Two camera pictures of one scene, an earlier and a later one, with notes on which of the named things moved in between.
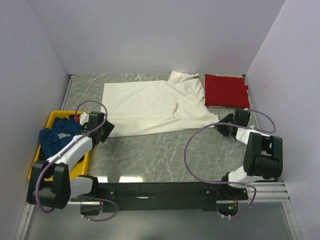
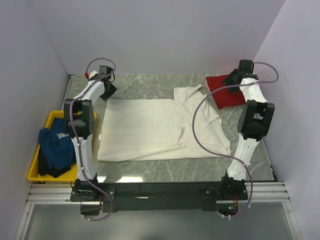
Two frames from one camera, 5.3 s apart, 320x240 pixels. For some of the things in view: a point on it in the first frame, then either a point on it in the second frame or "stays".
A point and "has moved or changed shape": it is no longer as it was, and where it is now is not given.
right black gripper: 231,124 → 230,80
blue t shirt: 52,139 stays
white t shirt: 143,107 has moved or changed shape
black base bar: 171,197 stays
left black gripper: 101,131 → 111,89
